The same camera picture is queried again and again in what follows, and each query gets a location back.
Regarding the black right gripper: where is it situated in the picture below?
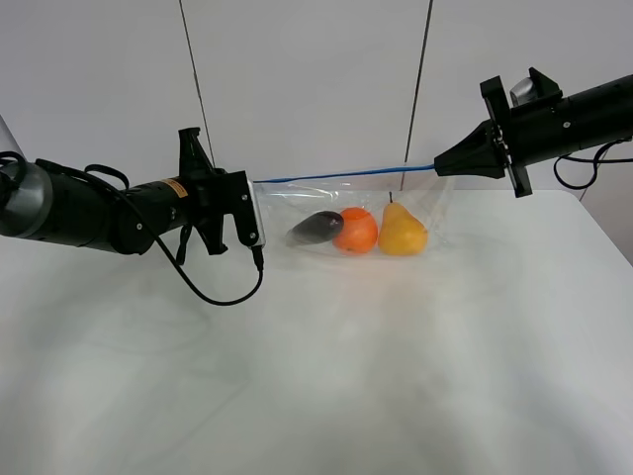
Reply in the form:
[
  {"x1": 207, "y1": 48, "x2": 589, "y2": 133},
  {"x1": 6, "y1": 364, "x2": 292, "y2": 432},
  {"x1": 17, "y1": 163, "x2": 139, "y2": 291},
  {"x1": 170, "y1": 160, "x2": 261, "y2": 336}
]
[{"x1": 433, "y1": 76, "x2": 532, "y2": 198}]

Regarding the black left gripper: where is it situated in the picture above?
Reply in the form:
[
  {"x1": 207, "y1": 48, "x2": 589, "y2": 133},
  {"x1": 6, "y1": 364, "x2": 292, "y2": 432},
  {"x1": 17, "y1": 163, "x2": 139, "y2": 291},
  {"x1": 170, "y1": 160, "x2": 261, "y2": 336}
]
[{"x1": 175, "y1": 128, "x2": 247, "y2": 255}]

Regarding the clear zip bag blue zipper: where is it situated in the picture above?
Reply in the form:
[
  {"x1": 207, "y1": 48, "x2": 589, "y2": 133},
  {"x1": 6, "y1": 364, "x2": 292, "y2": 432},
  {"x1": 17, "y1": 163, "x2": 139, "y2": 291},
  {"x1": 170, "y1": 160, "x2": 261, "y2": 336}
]
[{"x1": 255, "y1": 166, "x2": 454, "y2": 259}]

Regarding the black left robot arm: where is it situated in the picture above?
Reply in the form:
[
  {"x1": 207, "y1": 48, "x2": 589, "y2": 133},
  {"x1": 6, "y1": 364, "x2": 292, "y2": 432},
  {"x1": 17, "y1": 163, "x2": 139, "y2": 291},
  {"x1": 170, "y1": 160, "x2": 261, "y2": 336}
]
[{"x1": 1, "y1": 128, "x2": 263, "y2": 255}]

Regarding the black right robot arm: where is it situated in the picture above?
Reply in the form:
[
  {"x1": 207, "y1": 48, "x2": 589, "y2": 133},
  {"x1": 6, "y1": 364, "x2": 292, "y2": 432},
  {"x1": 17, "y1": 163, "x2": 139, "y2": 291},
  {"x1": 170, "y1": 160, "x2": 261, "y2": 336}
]
[{"x1": 433, "y1": 67, "x2": 632, "y2": 198}]

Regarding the dark purple eggplant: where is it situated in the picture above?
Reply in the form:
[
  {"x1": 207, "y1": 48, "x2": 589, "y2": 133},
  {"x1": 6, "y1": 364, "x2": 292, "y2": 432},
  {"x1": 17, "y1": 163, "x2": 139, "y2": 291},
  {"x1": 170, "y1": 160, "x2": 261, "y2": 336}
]
[{"x1": 286, "y1": 211, "x2": 344, "y2": 246}]

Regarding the yellow pear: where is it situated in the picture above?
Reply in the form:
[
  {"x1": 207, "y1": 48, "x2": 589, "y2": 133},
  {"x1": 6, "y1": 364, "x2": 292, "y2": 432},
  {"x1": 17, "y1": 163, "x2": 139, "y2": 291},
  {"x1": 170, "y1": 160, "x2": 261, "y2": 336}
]
[{"x1": 377, "y1": 192, "x2": 428, "y2": 256}]

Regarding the orange fruit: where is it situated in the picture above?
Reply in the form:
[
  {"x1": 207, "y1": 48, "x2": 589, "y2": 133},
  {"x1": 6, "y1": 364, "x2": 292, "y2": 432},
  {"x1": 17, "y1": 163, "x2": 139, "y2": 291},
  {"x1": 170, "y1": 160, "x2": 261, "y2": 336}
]
[{"x1": 332, "y1": 207, "x2": 379, "y2": 255}]

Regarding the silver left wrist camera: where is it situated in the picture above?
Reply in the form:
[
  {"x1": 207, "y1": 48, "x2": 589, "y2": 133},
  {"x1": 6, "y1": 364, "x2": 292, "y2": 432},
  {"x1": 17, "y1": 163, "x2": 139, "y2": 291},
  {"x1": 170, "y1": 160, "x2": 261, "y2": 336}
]
[{"x1": 234, "y1": 171, "x2": 266, "y2": 247}]

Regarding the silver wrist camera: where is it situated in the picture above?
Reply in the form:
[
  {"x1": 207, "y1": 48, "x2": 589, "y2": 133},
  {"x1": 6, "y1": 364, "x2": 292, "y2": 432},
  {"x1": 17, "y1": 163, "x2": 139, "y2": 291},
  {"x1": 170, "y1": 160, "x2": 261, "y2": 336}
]
[
  {"x1": 234, "y1": 171, "x2": 266, "y2": 247},
  {"x1": 509, "y1": 67, "x2": 563, "y2": 107}
]

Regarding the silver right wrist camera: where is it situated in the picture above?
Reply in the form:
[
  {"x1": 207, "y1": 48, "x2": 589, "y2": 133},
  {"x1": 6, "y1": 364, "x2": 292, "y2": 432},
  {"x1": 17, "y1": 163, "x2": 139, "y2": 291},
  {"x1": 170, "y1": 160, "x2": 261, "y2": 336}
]
[{"x1": 509, "y1": 67, "x2": 563, "y2": 107}]

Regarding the black left camera cable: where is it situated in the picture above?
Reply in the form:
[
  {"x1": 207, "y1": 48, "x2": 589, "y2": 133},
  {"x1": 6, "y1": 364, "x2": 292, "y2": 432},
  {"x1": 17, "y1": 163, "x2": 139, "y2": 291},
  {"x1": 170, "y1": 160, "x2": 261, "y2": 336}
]
[{"x1": 0, "y1": 150, "x2": 265, "y2": 307}]

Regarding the black camera cable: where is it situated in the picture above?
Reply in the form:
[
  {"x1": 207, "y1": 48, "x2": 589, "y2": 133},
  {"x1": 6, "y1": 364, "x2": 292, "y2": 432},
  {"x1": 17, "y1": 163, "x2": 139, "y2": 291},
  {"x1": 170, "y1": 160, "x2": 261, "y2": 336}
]
[
  {"x1": 0, "y1": 150, "x2": 265, "y2": 307},
  {"x1": 552, "y1": 138, "x2": 633, "y2": 191}
]

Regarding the black right camera cable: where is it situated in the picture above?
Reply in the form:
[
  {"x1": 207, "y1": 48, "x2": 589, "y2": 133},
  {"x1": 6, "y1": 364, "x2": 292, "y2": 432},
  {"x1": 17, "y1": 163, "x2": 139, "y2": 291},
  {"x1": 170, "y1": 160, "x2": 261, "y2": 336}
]
[{"x1": 552, "y1": 138, "x2": 633, "y2": 191}]

